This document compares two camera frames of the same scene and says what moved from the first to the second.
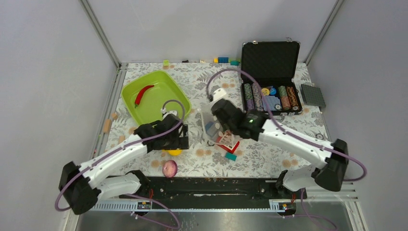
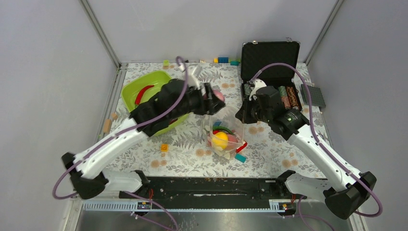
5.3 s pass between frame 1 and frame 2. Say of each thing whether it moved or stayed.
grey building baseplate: stayed
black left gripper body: moved
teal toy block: moved
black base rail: stayed
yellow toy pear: moved
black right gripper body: moved
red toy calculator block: moved
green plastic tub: stayed
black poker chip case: stayed
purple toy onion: moved
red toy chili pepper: stayed
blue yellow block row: stayed
